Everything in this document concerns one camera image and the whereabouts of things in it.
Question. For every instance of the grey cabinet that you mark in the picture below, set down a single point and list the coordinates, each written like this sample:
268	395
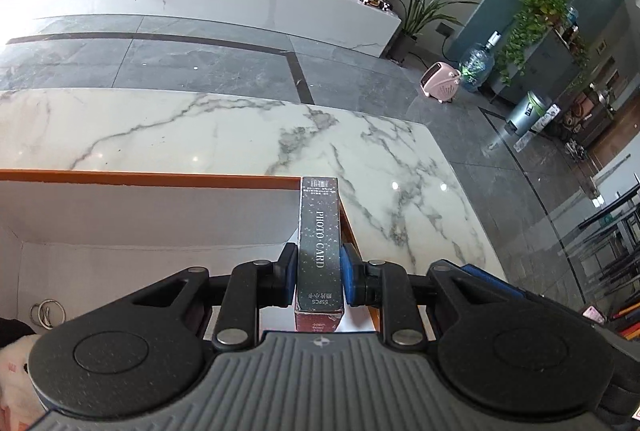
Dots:
555	56

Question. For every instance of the white plush toy black ears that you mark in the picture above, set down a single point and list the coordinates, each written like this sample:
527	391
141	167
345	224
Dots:
15	361

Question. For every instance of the blue water jug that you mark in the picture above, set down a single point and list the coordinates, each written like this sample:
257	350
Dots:
477	63

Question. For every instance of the white cardboard box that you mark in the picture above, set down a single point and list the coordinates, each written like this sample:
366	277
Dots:
150	221

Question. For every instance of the pink space heater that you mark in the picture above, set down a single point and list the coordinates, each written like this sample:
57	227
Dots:
440	83

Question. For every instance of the coloured pencils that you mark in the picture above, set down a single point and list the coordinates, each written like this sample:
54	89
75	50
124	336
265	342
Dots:
625	318

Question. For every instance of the grey trash can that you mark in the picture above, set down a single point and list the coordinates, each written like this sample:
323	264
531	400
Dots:
527	113

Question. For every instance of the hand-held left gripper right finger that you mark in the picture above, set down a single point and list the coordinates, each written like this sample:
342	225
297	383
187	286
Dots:
351	278

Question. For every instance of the black dining chairs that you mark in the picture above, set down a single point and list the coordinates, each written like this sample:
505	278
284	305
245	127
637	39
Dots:
615	236

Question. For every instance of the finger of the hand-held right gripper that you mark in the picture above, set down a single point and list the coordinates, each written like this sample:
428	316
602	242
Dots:
492	277

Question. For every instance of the tall potted green plant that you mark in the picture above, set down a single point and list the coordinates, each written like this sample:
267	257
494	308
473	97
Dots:
420	16

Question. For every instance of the trailing vine plant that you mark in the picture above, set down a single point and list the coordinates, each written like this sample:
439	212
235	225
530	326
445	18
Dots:
535	16

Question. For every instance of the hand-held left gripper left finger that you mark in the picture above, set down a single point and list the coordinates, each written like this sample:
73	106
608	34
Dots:
288	276

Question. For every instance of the dark glittery card box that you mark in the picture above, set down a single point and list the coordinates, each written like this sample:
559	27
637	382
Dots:
320	231

